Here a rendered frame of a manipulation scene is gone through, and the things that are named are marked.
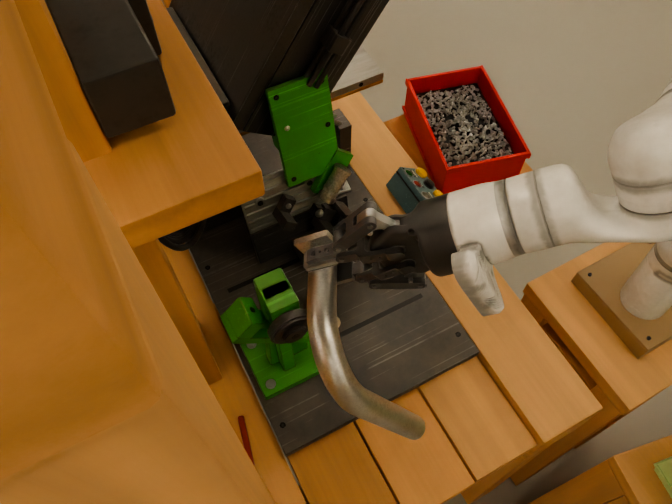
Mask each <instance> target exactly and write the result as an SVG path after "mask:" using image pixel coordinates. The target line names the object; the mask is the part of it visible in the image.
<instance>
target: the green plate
mask: <svg viewBox="0 0 672 504"><path fill-rule="evenodd" d="M323 69H324V68H323ZM323 69H322V70H321V72H320V74H321V73H322V71H323ZM313 73H314V72H312V73H311V75H310V76H309V77H308V78H305V77H303V76H304V75H303V76H301V77H298V78H295V79H292V80H290V81H287V82H284V83H281V84H279V85H276V86H273V87H270V88H267V89H265V93H266V97H267V102H268V106H269V110H270V115H271V119H272V123H273V128H274V132H275V136H272V139H273V143H274V146H275V147H276V148H277V149H278V150H279V154H280V158H281V163H282V167H283V171H284V176H285V180H286V184H287V186H288V187H289V188H290V187H292V186H295V185H297V184H299V183H302V182H304V181H307V180H309V179H312V178H314V177H317V176H319V175H321V174H323V173H324V171H325V169H326V167H327V165H328V164H329V162H330V160H331V158H332V156H333V155H334V153H335V151H336V149H337V150H338V145H337V138H336V131H335V124H334V117H333V110H332V103H331V96H330V89H329V82H328V75H326V77H325V79H324V80H323V82H322V84H321V85H320V87H319V88H318V89H316V88H315V87H314V84H315V83H316V81H317V79H318V78H319V76H320V74H319V75H318V77H317V78H316V80H315V82H314V83H313V85H312V86H311V87H308V86H307V85H306V84H307V82H308V81H309V79H310V77H311V76H312V74H313ZM287 125H288V126H290V130H289V131H285V130H284V128H285V126H287Z"/></svg>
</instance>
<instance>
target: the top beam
mask: <svg viewBox="0 0 672 504"><path fill-rule="evenodd" d="M160 392H161V383H160V380H159V377H158V375H157V372H156V370H155V367H154V364H153V362H152V359H151V357H150V354H149V351H148V349H147V346H146V343H145V341H144V338H143V336H142V333H141V330H140V328H139V325H138V323H137V320H136V317H135V315H134V312H133V309H132V307H131V304H130V302H129V299H128V296H127V294H126V291H125V289H124V286H123V283H122V281H121V278H120V276H119V273H118V270H117V268H116V265H115V262H114V260H113V257H112V255H111V252H110V249H109V247H108V244H107V242H106V239H105V236H104V234H103V231H102V228H101V226H100V223H99V221H98V218H97V215H96V213H95V210H94V208H93V205H92V202H91V200H90V197H89V195H88V192H87V189H86V187H85V184H84V181H83V179H82V176H81V174H80V171H79V168H78V166H77V163H76V161H75V158H74V155H73V153H72V150H71V147H70V145H69V142H68V140H67V137H66V134H65V132H64V129H63V127H62V124H61V121H60V119H59V116H58V113H57V111H56V108H55V106H54V103H53V100H52V98H51V95H50V93H49V90H48V87H47V85H46V82H45V80H44V77H43V74H42V72H41V69H40V66H39V64H38V61H37V59H36V56H35V53H34V51H33V48H32V46H31V43H30V40H29V38H28V35H27V32H26V30H25V27H24V25H23V22H22V19H21V17H20V14H19V12H18V9H17V6H16V4H15V1H14V0H0V480H2V479H4V478H6V477H8V476H10V475H12V474H14V473H16V472H18V471H20V470H22V469H24V468H27V467H29V466H31V465H33V464H35V463H37V462H39V461H41V460H43V459H45V458H47V457H49V456H52V455H54V454H56V453H58V452H60V451H62V450H64V449H66V448H68V447H70V446H72V445H74V444H76V443H79V442H81V441H83V440H85V439H87V438H89V437H91V436H93V435H95V434H97V433H99V432H101V431H104V430H106V429H108V428H110V427H112V426H114V425H116V424H118V423H120V422H122V421H124V420H126V419H128V418H131V417H133V416H135V415H137V414H139V413H141V412H143V411H145V410H147V409H149V408H151V407H152V406H153V405H155V404H156V403H157V402H158V401H159V400H160Z"/></svg>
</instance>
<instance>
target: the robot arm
mask: <svg viewBox="0 0 672 504"><path fill-rule="evenodd" d="M608 162H609V167H610V170H611V174H612V178H613V182H614V185H615V189H616V193H617V196H605V195H597V194H592V193H590V192H589V191H588V190H587V189H586V188H585V187H584V185H583V184H582V182H581V180H580V178H579V177H578V175H577V174H576V172H575V171H574V170H573V169H572V168H571V167H570V166H568V165H566V164H555V165H551V166H547V167H543V168H540V169H537V170H533V171H530V172H526V173H523V174H519V175H516V176H513V177H509V178H506V179H502V180H498V181H493V182H486V183H480V184H477V185H473V186H470V187H466V188H463V189H460V190H456V191H453V192H450V193H446V194H443V195H439V196H436V197H433V198H429V199H426V200H423V201H420V202H419V203H418V204H417V205H416V207H415V209H414V210H413V211H412V212H411V213H408V214H393V215H390V216H385V215H383V214H381V213H379V212H377V209H376V203H375V202H372V201H368V202H365V203H364V204H363V205H361V206H360V207H359V208H358V209H356V210H355V211H354V212H352V213H351V214H350V215H349V216H347V217H346V218H345V219H343V220H342V221H341V222H340V223H338V224H337V225H336V226H334V228H333V243H330V244H326V245H322V246H319V247H316V248H311V249H309V250H308V251H306V252H305V254H304V262H303V267H304V268H305V269H306V270H307V271H308V272H311V271H314V270H319V269H323V268H327V267H331V266H335V265H337V285H341V284H344V283H348V282H352V281H357V282H359V283H364V282H367V283H369V288H371V289H422V288H425V287H426V279H425V272H427V271H429V270H430V271H431V272H432V273H433V274H434V275H436V276H439V277H442V276H447V275H451V274H454V276H455V279H456V281H457V282H458V284H459V286H460V287H461V288H462V290H463V291H464V293H465V294H466V295H467V297H468V298H469V300H470V301H471V302H472V304H473V305H474V306H475V308H476V309H477V310H478V312H479V313H480V314H481V315H482V316H489V315H494V314H499V313H500V312H501V311H502V310H503V309H504V302H503V298H502V295H501V292H500V290H499V287H498V284H497V282H496V279H495V275H494V271H493V264H497V263H500V262H504V261H506V260H509V259H511V258H514V257H517V256H520V255H523V254H525V253H526V254H527V253H531V252H535V251H539V250H543V249H547V248H552V247H555V246H560V245H564V244H568V243H607V242H630V243H655V244H654V246H653V247H652V248H651V250H650V251H649V253H648V254H647V255H646V257H645V258H644V259H643V261H642V262H641V263H640V265H639V266H638V267H637V269H636V270H635V271H634V272H633V274H632V275H631V276H630V278H629V279H628V280H627V282H626V283H625V284H624V286H623V287H622V289H621V291H620V299H621V302H622V304H623V306H624V307H625V308H626V310H627V311H629V312H630V313H631V314H632V315H634V316H636V317H638V318H641V319H646V320H652V319H657V318H659V317H661V316H662V315H663V314H664V313H665V312H666V311H667V310H668V309H669V308H670V307H671V306H672V78H671V80H670V81H669V83H668V84H667V86H666V87H665V89H664V91H663V92H662V94H661V95H660V97H659V98H658V100H657V101H656V103H655V104H654V105H652V106H651V107H649V108H648V109H646V110H645V111H644V112H642V113H640V114H639V115H637V116H635V117H633V118H631V119H630V120H628V121H626V122H625V123H623V124H622V125H620V126H619V127H618V128H617V129H616V130H615V132H614V134H613V135H612V138H611V140H610V144H609V148H608ZM369 239H370V251H368V241H369ZM355 244H357V249H356V250H352V251H348V248H349V247H351V246H352V245H355ZM354 261H356V262H354ZM370 264H371V265H370ZM391 277H392V279H390V280H385V279H388V278H391Z"/></svg>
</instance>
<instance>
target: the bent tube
mask: <svg viewBox="0 0 672 504"><path fill-rule="evenodd" d="M330 243H333V235H332V234H331V233H330V232H329V231H328V230H323V231H320V232H317V233H313V234H310V235H307V236H304V237H300V238H297V239H295V240H294V246H295V247H296V248H297V249H299V250H300V251H301V252H302V253H303V254H305V252H306V251H308V250H309V249H311V248H316V247H319V246H322V245H326V244H330ZM307 326H308V334H309V340H310V345H311V349H312V353H313V357H314V360H315V363H316V366H317V369H318V371H319V374H320V376H321V378H322V380H323V382H324V384H325V386H326V388H327V390H328V391H329V393H330V394H331V396H332V397H333V399H334V400H335V401H336V402H337V404H338V405H339V406H340V407H341V408H342V409H344V410H345V411H346V412H348V413H349V414H351V415H353V416H355V417H358V418H360V419H363V420H365V421H367V422H370V423H372V424H375V425H377V426H379V427H382V428H384V429H387V430H389V431H391V432H394V433H396V434H398V435H401V436H403V437H406V438H408V439H411V440H417V439H419V438H421V437H422V436H423V434H424V432H425V422H424V420H423V419H422V418H421V417H420V416H418V415H416V414H414V413H412V412H410V411H408V410H406V409H404V408H402V407H400V406H398V405H396V404H394V403H392V402H391V401H389V400H387V399H385V398H383V397H381V396H379V395H377V394H375V393H373V392H371V391H369V390H367V389H365V388H364V387H363V386H362V385H361V384H360V383H359V382H358V380H357V379H356V377H355V376H354V374H353V372H352V370H351V368H350V366H349V364H348V361H347V359H346V356H345V353H344V350H343V347H342V343H341V339H340V334H339V329H338V321H337V265H335V266H331V267H327V268H323V269H319V270H314V271H311V272H308V288H307Z"/></svg>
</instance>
